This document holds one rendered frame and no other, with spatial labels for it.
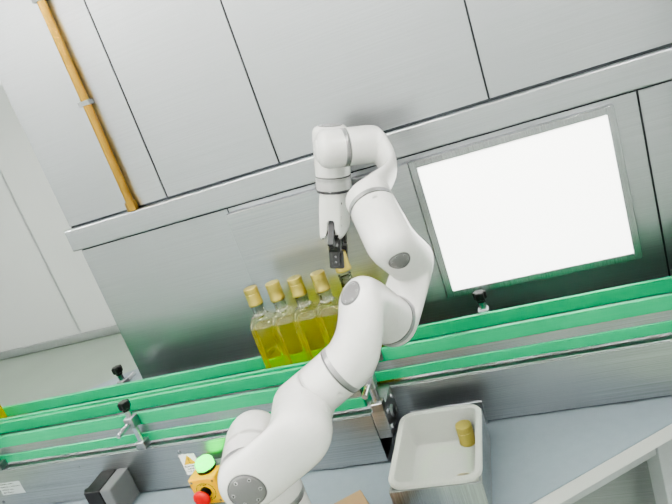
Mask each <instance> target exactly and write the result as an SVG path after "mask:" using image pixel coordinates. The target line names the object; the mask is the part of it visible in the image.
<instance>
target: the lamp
mask: <svg viewBox="0 0 672 504"><path fill-rule="evenodd" d="M215 467H216V463H215V461H214V459H213V457H212V456H211V455H209V454H205V455H202V456H200V457H199V458H197V460H196V461H195V468H196V471H197V473H198V475H206V474H208V473H210V472H211V471H212V470H213V469H214V468H215Z"/></svg>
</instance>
